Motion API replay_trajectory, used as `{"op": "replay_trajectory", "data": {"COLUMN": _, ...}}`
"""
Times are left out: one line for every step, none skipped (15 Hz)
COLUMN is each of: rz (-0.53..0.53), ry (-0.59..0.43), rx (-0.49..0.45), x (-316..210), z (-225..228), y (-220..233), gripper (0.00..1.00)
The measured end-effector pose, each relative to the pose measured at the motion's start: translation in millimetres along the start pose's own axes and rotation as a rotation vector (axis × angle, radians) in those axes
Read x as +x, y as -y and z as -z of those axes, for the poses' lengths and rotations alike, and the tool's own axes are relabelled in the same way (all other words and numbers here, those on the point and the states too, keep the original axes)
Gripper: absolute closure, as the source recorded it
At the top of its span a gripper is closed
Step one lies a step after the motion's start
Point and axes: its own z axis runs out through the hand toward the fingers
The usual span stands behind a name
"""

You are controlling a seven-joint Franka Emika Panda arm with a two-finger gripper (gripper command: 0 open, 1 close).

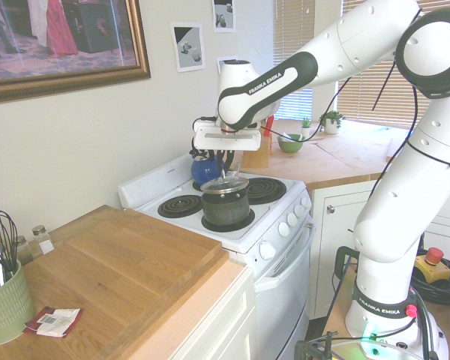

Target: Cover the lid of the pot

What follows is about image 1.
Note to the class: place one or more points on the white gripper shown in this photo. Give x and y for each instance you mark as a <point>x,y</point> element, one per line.
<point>228,142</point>

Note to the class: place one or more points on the glass pot lid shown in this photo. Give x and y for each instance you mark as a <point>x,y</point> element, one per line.
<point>225,186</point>

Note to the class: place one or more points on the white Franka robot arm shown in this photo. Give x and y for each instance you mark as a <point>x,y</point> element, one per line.
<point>341,48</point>

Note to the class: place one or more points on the dark metal pot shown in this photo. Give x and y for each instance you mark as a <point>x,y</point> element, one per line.
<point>225,210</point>

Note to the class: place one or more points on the small plant in white pot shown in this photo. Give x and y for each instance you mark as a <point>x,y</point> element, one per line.
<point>306,129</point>

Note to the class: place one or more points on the leafy plant in white pot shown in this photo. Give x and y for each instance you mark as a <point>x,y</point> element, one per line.
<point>332,122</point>

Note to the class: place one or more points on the blue kettle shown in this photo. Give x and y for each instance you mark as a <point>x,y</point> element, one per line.
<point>204,170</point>

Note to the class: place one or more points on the green bowl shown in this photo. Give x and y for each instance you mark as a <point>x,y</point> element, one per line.
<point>289,145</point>

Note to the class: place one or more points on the white stove knob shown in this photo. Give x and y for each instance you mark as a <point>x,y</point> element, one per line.
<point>267,250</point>
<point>299,210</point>
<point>292,219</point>
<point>306,202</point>
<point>284,229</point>

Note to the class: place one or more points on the white electric stove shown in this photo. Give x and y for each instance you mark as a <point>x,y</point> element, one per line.
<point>281,270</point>

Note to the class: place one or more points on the white cabinet with knob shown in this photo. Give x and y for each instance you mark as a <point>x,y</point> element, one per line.
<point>337,255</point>

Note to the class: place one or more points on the narrow window blind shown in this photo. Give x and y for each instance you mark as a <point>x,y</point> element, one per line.
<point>292,22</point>

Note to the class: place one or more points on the white panelled counter cabinet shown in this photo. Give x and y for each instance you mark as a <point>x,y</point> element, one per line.
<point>217,322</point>

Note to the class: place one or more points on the wide window blind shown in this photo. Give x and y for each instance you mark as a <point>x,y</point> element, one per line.
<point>378,97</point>

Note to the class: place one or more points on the large wooden cutting board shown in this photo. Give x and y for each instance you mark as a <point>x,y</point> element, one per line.
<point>116,296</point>

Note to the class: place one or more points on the glass spice jar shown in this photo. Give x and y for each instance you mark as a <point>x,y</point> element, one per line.
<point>24,253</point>
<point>43,242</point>

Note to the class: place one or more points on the gold framed painting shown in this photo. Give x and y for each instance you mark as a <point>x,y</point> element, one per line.
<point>60,37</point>

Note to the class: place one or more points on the black clamp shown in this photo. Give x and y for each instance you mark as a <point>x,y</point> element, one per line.
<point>315,347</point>

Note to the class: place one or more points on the red packet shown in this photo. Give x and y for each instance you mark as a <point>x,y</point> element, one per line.
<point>70,327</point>

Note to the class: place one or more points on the white packet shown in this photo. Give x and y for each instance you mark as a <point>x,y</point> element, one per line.
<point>56,320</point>

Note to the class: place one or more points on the yellow emergency stop button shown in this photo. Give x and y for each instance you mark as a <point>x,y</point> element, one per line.
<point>433,264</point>

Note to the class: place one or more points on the green ceramic utensil holder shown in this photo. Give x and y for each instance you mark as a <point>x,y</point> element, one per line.
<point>5,311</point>

